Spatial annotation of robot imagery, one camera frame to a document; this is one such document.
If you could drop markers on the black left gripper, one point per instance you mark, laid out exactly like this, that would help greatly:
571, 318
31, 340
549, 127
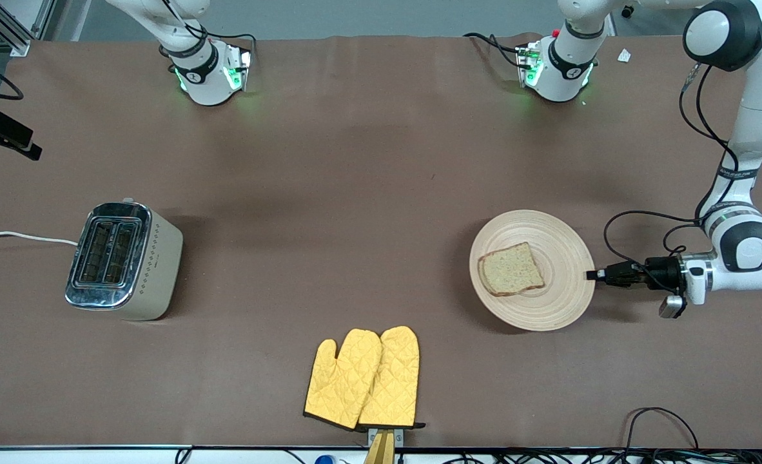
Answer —
663, 271

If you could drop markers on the round light wooden plate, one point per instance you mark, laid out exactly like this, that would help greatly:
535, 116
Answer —
548, 296

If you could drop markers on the slice of bread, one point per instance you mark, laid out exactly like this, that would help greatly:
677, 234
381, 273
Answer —
510, 270

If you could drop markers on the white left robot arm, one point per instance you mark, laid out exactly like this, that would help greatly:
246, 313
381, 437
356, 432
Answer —
761, 116

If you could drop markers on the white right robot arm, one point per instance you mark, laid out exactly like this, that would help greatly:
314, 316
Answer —
207, 84

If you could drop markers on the silver two-slot toaster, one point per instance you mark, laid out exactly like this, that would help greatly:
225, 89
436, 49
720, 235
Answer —
155, 270

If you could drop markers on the small white paper tag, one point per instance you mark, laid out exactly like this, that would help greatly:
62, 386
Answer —
624, 56

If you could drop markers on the yellow quilted oven mitt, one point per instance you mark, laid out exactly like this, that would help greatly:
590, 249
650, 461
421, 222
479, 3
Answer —
394, 380
342, 380

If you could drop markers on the black caster wheel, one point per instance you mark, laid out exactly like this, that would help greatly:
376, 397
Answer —
627, 11

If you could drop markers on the brown table cover sheet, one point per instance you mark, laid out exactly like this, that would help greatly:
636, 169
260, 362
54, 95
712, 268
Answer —
381, 161

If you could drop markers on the blue cap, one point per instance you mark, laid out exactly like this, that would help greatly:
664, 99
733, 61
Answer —
324, 460

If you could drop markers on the aluminium frame profile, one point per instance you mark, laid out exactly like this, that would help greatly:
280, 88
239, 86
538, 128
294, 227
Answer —
0, 46

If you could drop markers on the grey metal bracket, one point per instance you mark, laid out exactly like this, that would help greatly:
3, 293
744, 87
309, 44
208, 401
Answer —
399, 435

